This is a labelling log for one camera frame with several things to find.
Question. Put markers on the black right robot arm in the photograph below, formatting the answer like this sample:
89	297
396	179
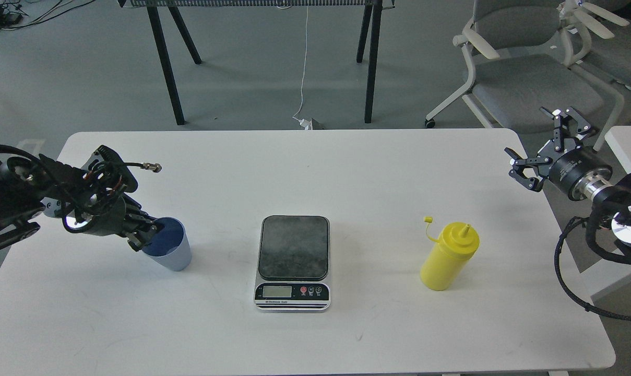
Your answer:
599	237

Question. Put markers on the grey office chair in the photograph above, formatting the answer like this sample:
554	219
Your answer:
510	92
600	36

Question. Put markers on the blue plastic cup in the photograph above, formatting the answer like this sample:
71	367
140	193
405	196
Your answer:
170	246

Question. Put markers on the yellow squeeze bottle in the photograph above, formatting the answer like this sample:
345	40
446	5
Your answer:
453	248

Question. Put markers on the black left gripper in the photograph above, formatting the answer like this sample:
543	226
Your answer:
103	206

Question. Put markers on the black trestle table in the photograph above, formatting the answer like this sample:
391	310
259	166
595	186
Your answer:
263	29

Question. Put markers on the digital kitchen scale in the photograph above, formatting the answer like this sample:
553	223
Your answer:
293	268

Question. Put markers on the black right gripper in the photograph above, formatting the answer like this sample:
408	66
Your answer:
576	171

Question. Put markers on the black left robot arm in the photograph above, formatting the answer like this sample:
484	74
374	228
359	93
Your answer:
33	185

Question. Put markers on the white power adapter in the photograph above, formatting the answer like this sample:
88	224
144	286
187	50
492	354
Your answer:
310	124

